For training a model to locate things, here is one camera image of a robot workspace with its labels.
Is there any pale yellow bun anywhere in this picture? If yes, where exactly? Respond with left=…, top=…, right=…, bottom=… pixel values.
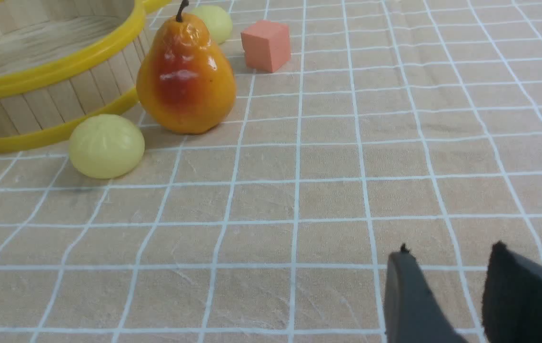
left=190, top=6, right=233, bottom=45
left=68, top=114, right=145, bottom=179

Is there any checkered tan tablecloth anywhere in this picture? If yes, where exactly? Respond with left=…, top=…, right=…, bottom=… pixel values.
left=0, top=0, right=542, bottom=343

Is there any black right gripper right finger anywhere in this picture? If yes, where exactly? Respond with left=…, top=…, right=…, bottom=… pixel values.
left=482, top=241, right=542, bottom=343

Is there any salmon pink foam cube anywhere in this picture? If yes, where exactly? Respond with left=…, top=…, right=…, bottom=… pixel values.
left=241, top=20, right=292, bottom=72

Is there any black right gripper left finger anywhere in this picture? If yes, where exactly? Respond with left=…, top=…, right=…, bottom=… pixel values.
left=383, top=243, right=466, bottom=343

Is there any orange red toy pear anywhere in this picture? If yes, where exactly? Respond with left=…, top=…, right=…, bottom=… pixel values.
left=136, top=0, right=238, bottom=135

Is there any bamboo steamer tray yellow rim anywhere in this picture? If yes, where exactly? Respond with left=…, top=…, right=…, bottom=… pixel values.
left=0, top=0, right=168, bottom=154

